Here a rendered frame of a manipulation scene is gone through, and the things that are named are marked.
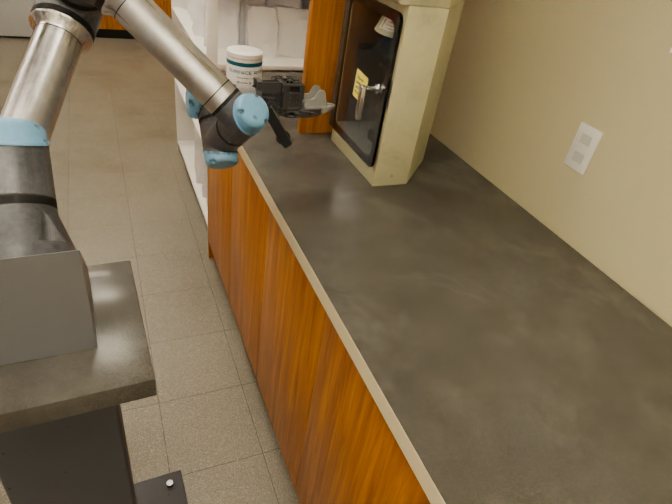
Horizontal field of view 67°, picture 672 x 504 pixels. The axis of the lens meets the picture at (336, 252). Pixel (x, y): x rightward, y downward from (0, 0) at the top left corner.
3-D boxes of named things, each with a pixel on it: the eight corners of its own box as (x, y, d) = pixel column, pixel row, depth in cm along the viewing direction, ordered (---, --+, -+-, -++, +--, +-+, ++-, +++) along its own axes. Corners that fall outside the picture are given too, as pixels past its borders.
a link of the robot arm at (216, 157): (219, 153, 107) (211, 104, 108) (199, 170, 116) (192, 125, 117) (252, 155, 112) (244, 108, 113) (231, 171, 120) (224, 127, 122)
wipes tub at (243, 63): (255, 85, 199) (257, 45, 190) (265, 96, 189) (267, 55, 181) (222, 84, 194) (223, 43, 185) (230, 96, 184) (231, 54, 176)
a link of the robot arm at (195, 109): (188, 127, 118) (183, 92, 119) (235, 126, 122) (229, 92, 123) (191, 113, 110) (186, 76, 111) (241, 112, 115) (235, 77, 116)
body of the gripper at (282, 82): (308, 85, 119) (258, 85, 115) (304, 120, 124) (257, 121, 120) (297, 75, 125) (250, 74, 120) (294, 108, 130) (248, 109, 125)
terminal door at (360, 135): (332, 125, 162) (352, -13, 139) (373, 169, 140) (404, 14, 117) (330, 125, 162) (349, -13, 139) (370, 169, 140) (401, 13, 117)
